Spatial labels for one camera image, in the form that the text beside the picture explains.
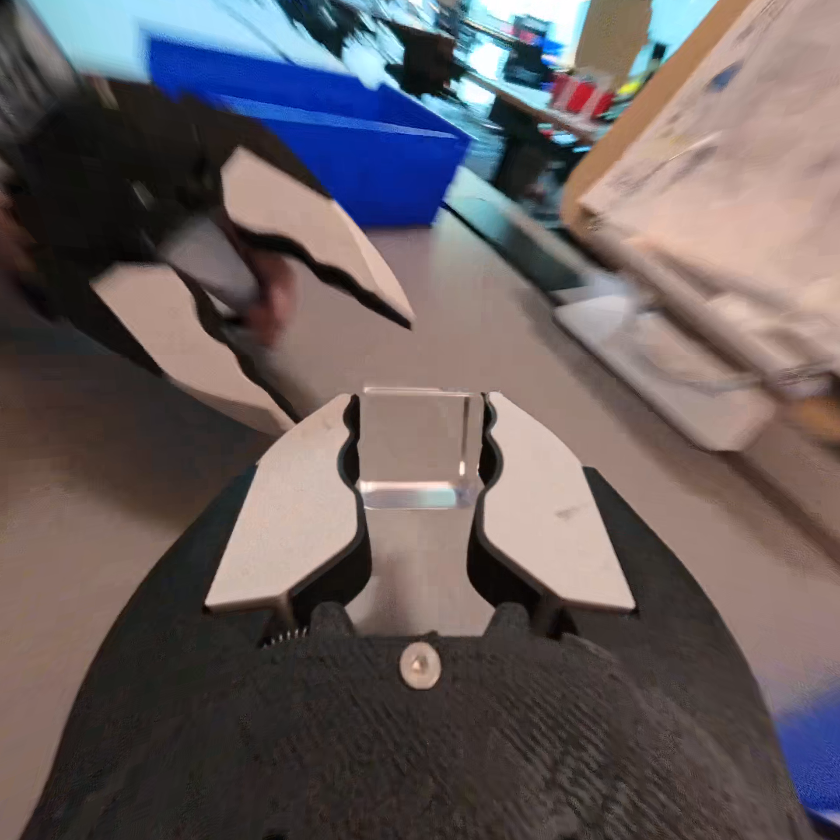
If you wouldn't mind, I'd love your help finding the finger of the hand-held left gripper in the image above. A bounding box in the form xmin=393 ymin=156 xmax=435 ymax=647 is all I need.
xmin=217 ymin=145 xmax=416 ymax=329
xmin=90 ymin=260 xmax=300 ymax=435

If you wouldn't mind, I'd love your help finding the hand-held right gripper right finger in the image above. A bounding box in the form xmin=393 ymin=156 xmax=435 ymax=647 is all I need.
xmin=468 ymin=392 xmax=637 ymax=616

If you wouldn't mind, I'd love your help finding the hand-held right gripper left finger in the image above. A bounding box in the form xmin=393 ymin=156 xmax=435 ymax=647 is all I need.
xmin=205 ymin=394 xmax=372 ymax=615

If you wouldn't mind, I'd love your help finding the blue plastic bin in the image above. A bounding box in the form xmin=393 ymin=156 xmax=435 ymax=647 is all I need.
xmin=145 ymin=36 xmax=475 ymax=229
xmin=775 ymin=703 xmax=840 ymax=821

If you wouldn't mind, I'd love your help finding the clear colourless cube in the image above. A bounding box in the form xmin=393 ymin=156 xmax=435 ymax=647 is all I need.
xmin=357 ymin=385 xmax=484 ymax=511

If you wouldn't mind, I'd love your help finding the grey desk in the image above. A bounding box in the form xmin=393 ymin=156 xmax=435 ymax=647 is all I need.
xmin=0 ymin=197 xmax=840 ymax=840

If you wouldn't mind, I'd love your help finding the black desk mat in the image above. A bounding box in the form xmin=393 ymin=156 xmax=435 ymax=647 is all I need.
xmin=444 ymin=197 xmax=598 ymax=300

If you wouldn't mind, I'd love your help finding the person's left hand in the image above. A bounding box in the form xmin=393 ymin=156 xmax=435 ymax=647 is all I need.
xmin=164 ymin=213 xmax=296 ymax=350

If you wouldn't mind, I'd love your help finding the red storage bin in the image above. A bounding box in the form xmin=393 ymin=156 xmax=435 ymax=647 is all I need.
xmin=552 ymin=73 xmax=615 ymax=119

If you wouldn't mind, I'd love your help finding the wooden document stand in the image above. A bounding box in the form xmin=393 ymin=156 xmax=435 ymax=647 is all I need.
xmin=552 ymin=0 xmax=840 ymax=454

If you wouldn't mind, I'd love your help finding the beige chair back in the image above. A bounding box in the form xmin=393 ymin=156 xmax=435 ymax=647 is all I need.
xmin=575 ymin=0 xmax=655 ymax=80

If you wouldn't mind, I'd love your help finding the printed instruction sheet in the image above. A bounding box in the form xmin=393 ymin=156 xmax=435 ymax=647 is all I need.
xmin=578 ymin=0 xmax=840 ymax=375

